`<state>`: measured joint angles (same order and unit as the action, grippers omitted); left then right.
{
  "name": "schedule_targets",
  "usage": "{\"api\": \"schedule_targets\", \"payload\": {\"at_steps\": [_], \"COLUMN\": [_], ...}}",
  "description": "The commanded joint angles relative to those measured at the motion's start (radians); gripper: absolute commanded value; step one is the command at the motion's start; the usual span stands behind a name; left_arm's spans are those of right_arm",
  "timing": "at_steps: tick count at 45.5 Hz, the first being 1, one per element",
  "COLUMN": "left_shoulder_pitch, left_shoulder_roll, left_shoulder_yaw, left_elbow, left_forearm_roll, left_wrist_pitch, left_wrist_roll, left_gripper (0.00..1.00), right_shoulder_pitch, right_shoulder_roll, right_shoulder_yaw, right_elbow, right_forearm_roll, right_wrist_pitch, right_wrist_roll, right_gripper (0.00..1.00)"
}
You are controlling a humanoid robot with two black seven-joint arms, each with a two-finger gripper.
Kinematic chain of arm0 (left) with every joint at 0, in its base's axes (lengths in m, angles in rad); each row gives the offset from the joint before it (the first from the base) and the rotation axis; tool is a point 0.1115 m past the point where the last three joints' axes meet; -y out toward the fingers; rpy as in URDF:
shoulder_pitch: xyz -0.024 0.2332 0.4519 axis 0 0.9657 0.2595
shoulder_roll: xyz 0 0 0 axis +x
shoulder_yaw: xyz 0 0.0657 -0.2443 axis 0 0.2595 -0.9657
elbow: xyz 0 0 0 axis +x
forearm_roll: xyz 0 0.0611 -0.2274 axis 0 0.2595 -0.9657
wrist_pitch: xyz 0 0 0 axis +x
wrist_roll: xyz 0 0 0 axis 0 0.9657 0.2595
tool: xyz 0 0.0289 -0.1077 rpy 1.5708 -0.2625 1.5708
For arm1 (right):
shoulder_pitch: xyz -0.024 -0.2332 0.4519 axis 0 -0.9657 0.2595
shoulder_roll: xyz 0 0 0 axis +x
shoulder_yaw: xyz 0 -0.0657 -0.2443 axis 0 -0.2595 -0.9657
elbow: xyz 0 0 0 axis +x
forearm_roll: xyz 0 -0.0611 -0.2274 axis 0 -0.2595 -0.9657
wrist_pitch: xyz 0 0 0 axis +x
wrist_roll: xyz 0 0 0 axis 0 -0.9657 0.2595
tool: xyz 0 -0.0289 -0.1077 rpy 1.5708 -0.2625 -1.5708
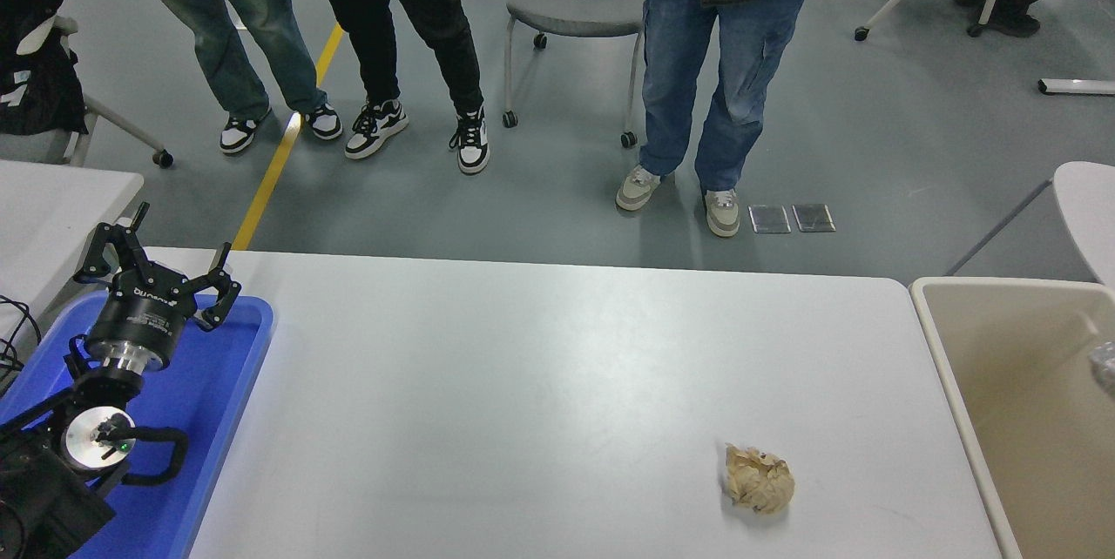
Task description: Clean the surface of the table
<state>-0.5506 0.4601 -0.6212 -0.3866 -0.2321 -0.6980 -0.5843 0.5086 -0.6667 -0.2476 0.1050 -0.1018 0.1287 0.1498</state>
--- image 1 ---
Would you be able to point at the blue plastic tray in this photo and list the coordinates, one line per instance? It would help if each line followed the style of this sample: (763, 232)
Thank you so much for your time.
(218, 385)

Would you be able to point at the white round table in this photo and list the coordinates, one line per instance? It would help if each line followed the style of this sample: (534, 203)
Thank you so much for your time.
(1089, 211)

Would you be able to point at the grey chair with castors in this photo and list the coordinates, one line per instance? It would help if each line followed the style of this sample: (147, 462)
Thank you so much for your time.
(566, 10)

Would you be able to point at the large pale bin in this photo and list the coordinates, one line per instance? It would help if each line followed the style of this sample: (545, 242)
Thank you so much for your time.
(1019, 402)

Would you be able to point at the white chair with castors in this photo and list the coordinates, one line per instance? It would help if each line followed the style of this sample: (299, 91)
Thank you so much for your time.
(113, 119)

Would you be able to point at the tan paper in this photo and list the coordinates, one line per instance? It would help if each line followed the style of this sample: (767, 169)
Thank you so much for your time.
(760, 481)

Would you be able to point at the metal floor plate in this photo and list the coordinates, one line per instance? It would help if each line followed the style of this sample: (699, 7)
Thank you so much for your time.
(814, 218)
(771, 219)

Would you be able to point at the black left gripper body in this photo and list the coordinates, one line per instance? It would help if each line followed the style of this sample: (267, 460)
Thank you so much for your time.
(139, 313)

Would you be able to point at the black bag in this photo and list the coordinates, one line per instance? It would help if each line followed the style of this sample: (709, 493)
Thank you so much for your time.
(35, 80)

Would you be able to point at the white floor bar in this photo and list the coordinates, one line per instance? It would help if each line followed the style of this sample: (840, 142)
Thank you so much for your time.
(1076, 87)

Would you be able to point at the white side table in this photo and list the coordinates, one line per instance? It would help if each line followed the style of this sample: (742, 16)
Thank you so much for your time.
(43, 211)

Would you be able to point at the foil tray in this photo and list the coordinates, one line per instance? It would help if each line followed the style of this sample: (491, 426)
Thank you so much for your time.
(1104, 367)

